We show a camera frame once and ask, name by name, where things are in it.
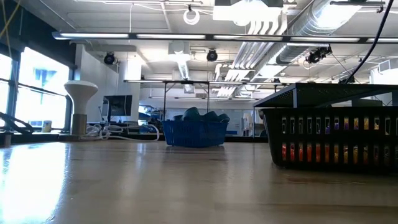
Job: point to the silver ceiling duct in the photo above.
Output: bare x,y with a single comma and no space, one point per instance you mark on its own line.
311,25

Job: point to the black aluminium table frame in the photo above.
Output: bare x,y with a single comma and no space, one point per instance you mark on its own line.
40,137

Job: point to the black background rack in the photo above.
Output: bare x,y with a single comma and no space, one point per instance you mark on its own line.
186,82

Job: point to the red coil wristband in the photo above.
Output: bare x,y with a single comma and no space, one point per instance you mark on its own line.
295,152

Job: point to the yellow cup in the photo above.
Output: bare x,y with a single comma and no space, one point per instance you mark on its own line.
46,127

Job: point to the black ceiling camera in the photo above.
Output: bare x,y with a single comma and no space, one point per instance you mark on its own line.
212,55
109,58
317,54

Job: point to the blue plastic basket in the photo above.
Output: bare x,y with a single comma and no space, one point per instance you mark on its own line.
186,132

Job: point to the black mesh desk riser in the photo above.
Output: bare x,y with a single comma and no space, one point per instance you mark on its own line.
326,93

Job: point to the overhead light bar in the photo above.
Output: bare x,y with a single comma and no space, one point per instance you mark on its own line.
93,35

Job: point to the black plastic basket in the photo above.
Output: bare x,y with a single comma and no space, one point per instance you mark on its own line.
273,137

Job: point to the purple coil wristband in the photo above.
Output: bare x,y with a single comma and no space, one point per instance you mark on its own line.
336,123

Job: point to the white mushroom table lamp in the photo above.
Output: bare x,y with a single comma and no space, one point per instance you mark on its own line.
81,93

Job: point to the black computer monitor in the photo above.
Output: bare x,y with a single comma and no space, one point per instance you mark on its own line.
118,105

